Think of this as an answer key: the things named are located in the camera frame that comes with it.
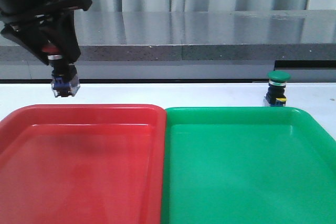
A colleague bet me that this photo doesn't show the red plastic tray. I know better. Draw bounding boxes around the red plastic tray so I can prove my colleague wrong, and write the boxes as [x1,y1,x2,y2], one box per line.
[1,104,166,223]

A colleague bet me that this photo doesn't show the grey stone counter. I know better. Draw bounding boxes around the grey stone counter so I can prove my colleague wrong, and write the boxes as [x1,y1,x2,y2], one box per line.
[0,9,336,83]

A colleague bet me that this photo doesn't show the green mushroom push button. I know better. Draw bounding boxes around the green mushroom push button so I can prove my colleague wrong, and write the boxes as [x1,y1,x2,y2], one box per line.
[264,70,291,107]

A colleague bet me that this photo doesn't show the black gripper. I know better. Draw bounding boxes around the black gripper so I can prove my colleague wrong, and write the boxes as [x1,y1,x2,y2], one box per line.
[1,0,92,65]

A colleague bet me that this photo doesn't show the green plastic tray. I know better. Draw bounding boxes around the green plastic tray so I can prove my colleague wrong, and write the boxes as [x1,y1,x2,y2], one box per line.
[161,107,335,223]

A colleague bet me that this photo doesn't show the red mushroom push button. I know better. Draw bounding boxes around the red mushroom push button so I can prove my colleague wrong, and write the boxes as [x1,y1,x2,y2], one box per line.
[43,44,80,98]

